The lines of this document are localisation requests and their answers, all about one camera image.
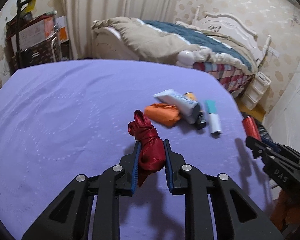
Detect white bed headboard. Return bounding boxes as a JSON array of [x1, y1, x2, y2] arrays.
[[192, 6, 272, 63]]

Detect plaid bed sheet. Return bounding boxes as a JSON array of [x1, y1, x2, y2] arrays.
[[192, 61, 253, 98]]

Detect teal and white bottle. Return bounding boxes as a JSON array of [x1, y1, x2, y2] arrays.
[[204, 100, 223, 138]]

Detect white and orange box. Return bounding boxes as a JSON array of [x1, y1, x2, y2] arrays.
[[54, 16, 68, 43]]

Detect white squeeze tube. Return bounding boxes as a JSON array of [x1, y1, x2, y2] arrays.
[[153, 89, 202, 124]]

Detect black hand trolley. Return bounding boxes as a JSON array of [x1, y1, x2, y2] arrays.
[[14, 0, 38, 68]]

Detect yellow bottle with black cap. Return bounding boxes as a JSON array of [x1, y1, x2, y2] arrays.
[[182, 92, 207, 130]]

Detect red bottle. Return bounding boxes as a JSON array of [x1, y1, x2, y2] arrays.
[[242, 116, 262, 143]]

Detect bed with quilt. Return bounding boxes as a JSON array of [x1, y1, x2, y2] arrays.
[[91, 17, 259, 74]]

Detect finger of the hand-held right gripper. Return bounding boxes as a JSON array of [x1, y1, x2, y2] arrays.
[[260, 136, 282, 154], [245, 136, 268, 159]]

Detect white wardrobe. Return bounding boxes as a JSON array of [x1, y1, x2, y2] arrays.
[[264, 35, 300, 160]]

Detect cream curtain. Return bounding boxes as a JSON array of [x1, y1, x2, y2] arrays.
[[62, 0, 180, 60]]

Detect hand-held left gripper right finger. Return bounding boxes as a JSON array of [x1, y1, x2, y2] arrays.
[[163, 139, 284, 240]]

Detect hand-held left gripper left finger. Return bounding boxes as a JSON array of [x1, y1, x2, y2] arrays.
[[21, 141, 142, 240]]

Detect dark red ribbon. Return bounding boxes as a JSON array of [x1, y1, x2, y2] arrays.
[[128, 110, 165, 188]]

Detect white bedpost knob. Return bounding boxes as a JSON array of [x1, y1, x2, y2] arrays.
[[176, 50, 198, 68]]

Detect cardboard box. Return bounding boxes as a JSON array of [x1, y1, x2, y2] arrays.
[[6, 15, 53, 50]]

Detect white plastic drawer unit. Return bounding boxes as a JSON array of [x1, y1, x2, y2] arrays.
[[240, 71, 272, 109]]

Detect orange crumpled wrapper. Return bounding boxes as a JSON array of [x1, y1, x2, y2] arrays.
[[144, 103, 183, 128]]

